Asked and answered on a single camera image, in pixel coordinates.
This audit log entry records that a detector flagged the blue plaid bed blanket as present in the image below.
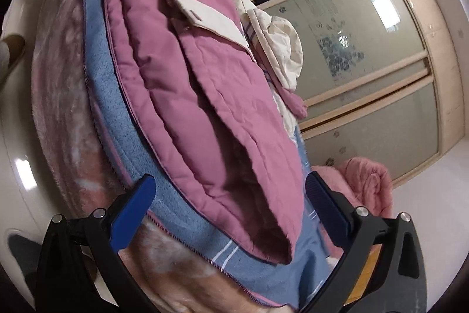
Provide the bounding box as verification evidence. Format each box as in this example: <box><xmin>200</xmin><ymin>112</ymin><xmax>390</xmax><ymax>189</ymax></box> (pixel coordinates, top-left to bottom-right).
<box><xmin>84</xmin><ymin>0</ymin><xmax>330</xmax><ymax>309</ymax></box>

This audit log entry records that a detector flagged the wardrobe with frosted sliding doors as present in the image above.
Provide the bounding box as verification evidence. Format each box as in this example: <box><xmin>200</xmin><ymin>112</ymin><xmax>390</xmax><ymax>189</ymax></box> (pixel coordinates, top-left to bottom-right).
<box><xmin>253</xmin><ymin>0</ymin><xmax>466</xmax><ymax>185</ymax></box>

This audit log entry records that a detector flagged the pink and white hooded jacket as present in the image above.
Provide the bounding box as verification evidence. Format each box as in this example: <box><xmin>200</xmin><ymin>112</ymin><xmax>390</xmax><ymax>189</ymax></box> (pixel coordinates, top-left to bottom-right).
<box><xmin>104</xmin><ymin>0</ymin><xmax>304</xmax><ymax>265</ymax></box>

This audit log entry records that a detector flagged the pink floral bed sheet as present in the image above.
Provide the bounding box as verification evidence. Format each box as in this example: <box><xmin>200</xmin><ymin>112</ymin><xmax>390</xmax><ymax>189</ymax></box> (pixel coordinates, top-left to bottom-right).
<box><xmin>32</xmin><ymin>0</ymin><xmax>277</xmax><ymax>312</ymax></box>

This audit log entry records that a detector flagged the rolled pink quilt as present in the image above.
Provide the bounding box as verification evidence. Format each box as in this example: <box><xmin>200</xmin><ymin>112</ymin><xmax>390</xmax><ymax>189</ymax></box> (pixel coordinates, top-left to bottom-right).
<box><xmin>312</xmin><ymin>156</ymin><xmax>393</xmax><ymax>219</ymax></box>

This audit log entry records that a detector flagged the yellow red cardboard box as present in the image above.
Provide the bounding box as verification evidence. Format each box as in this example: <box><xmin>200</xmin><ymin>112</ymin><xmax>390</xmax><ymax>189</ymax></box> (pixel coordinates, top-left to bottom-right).
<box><xmin>344</xmin><ymin>245</ymin><xmax>382</xmax><ymax>305</ymax></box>

